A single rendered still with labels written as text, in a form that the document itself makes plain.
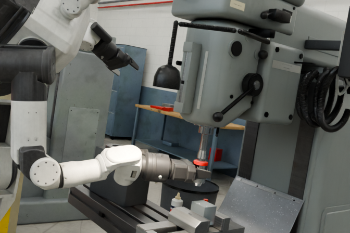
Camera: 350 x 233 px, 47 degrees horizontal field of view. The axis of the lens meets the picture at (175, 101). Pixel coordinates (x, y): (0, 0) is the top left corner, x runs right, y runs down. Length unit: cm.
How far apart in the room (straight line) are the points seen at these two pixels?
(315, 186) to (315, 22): 57
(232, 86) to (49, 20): 55
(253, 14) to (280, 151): 57
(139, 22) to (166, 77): 842
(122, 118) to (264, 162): 714
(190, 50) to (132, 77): 745
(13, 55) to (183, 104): 48
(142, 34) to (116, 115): 196
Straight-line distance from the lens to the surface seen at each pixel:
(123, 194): 158
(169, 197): 323
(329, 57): 158
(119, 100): 851
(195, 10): 122
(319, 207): 155
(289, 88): 138
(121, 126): 864
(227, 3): 114
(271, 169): 159
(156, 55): 868
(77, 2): 116
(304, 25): 144
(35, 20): 119
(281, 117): 137
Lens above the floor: 143
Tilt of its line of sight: 3 degrees down
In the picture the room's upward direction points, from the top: 9 degrees clockwise
